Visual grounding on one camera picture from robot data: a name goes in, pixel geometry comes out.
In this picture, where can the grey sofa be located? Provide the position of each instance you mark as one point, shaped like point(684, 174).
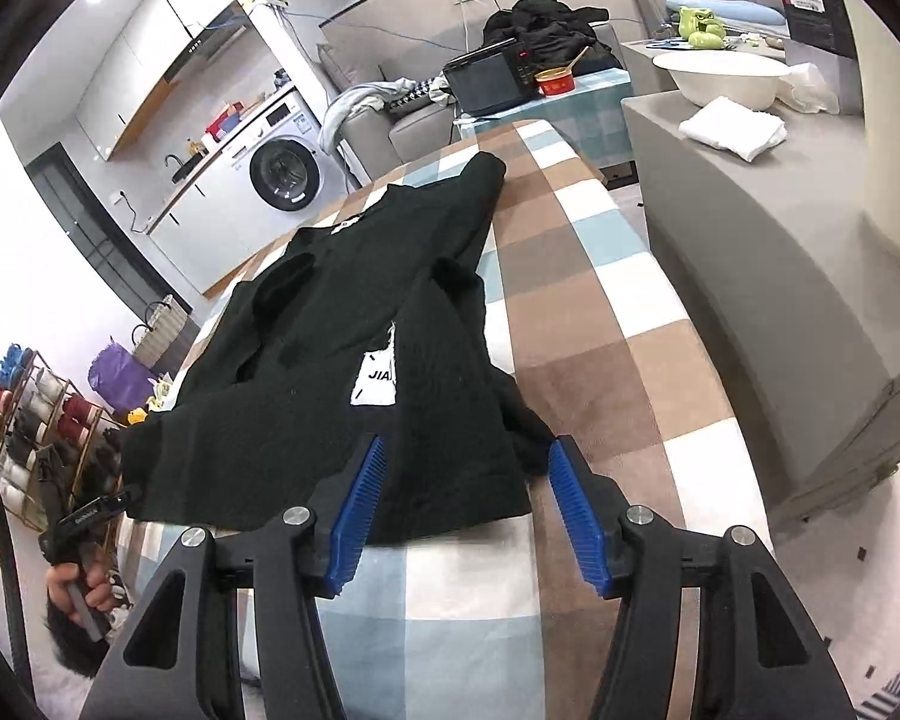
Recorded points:
point(412, 135)

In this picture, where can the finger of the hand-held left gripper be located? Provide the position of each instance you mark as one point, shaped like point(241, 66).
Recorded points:
point(97, 514)

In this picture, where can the white upper kitchen cabinets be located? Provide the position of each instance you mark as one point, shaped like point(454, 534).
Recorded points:
point(142, 52)

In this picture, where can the red bowl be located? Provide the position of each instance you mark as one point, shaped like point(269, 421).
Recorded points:
point(555, 82)

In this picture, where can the black knit sweater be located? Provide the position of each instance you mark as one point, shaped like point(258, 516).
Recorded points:
point(307, 390)

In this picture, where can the black door frame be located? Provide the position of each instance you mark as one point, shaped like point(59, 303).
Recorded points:
point(82, 217)

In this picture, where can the pile of assorted shoes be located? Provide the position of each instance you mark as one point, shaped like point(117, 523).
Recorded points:
point(37, 427)

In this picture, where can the crumpled food wrappers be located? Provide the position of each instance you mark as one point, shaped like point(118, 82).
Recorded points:
point(161, 394)

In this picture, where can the pale rug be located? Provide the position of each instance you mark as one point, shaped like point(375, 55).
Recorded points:
point(870, 600)

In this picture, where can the white folded cloth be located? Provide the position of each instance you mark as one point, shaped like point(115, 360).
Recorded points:
point(735, 127)

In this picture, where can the white plastic bag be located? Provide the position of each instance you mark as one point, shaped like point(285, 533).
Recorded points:
point(814, 86)

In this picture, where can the range hood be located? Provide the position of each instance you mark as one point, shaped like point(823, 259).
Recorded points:
point(210, 41)

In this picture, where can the white washing machine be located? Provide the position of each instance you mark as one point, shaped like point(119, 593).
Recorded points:
point(289, 165)

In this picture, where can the black microwave oven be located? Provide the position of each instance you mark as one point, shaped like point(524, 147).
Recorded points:
point(487, 82)

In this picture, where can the houndstooth pillow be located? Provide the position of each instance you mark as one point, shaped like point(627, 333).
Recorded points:
point(412, 101)

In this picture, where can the person's left forearm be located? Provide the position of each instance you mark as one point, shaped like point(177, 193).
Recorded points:
point(67, 641)

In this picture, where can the checkered blanket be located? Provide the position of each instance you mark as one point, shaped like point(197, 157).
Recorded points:
point(607, 360)

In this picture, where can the black kitchen faucet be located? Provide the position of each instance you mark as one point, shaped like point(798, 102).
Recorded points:
point(174, 165)

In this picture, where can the blue folded blanket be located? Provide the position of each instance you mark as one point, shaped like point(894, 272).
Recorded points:
point(735, 13)

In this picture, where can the person's left hand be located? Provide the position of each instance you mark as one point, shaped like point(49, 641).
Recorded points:
point(99, 589)

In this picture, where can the black labelled box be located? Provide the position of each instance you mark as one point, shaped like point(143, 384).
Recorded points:
point(821, 19)

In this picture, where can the white lower kitchen cabinets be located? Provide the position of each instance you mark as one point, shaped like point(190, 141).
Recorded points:
point(210, 232)

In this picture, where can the wooden spoon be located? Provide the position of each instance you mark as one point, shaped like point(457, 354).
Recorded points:
point(579, 58)

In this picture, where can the green plush toy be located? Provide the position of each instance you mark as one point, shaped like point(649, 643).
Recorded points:
point(703, 26)

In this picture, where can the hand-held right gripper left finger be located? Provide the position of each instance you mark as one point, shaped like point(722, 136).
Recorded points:
point(356, 517)

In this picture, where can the metal shoe rack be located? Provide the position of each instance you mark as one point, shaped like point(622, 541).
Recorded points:
point(26, 382)

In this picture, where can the white kitchen cabinets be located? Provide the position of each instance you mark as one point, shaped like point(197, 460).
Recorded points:
point(142, 52)
point(210, 232)

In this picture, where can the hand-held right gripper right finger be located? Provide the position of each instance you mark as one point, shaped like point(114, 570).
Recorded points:
point(581, 517)

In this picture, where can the red box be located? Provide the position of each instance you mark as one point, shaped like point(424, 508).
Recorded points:
point(225, 126)

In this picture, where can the teal checkered tablecloth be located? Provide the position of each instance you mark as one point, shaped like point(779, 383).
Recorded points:
point(592, 112)

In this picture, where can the purple bag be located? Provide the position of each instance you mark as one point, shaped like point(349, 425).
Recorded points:
point(120, 379)

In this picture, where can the pile of black clothes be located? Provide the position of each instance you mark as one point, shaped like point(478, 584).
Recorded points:
point(547, 26)

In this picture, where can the grey crumpled garment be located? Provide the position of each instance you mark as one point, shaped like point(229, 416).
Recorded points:
point(438, 92)

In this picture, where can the striped cloth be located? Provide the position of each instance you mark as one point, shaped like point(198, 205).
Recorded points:
point(896, 705)

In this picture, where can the woven laundry basket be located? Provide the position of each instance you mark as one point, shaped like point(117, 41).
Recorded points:
point(161, 334)

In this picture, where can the white basin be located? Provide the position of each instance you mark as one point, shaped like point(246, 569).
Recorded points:
point(720, 79)

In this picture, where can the pale blue garment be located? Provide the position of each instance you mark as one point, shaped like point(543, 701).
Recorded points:
point(352, 109)

